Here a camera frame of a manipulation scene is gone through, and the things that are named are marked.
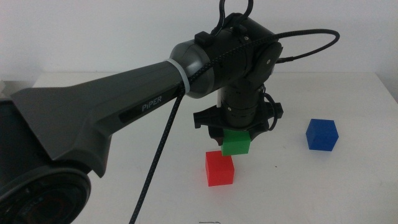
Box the green cube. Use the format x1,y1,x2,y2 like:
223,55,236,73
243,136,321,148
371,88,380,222
221,129,252,157

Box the black looped wrist cable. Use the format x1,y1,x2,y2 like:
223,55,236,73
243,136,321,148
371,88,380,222
210,0,254,37

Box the blue cube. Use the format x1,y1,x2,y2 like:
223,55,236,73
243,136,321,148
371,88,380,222
305,118,340,152

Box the black braided camera cable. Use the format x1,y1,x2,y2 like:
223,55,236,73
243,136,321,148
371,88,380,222
128,28,341,224

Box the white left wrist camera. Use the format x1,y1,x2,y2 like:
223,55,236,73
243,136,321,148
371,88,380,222
216,89,225,109

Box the red cube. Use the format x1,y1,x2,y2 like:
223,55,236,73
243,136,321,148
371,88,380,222
205,151,235,187

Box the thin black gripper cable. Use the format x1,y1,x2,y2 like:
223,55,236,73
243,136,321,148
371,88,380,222
262,91,278,131

